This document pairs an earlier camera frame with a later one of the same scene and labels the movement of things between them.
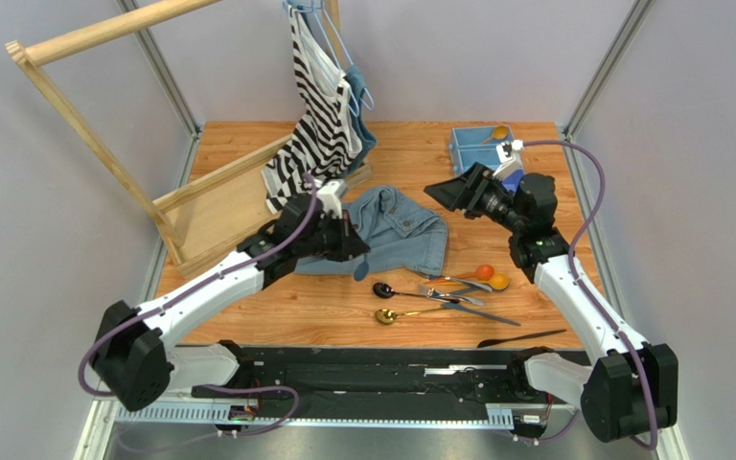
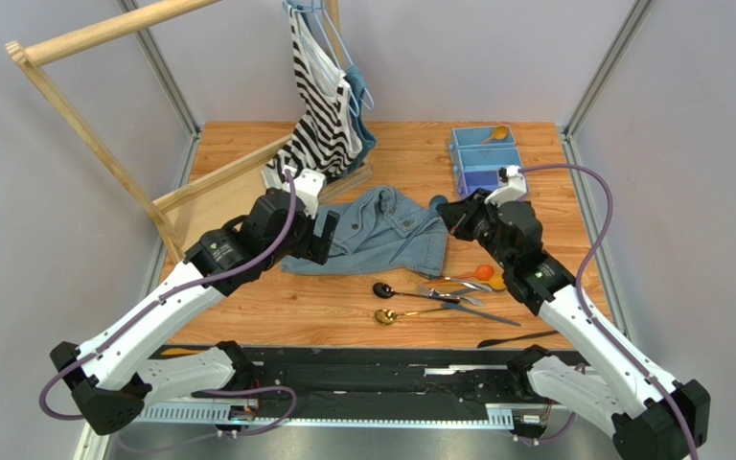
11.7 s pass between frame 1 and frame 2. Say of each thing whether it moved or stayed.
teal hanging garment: stayed
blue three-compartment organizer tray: stayed
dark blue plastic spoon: moved
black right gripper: moved
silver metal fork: stayed
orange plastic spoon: stayed
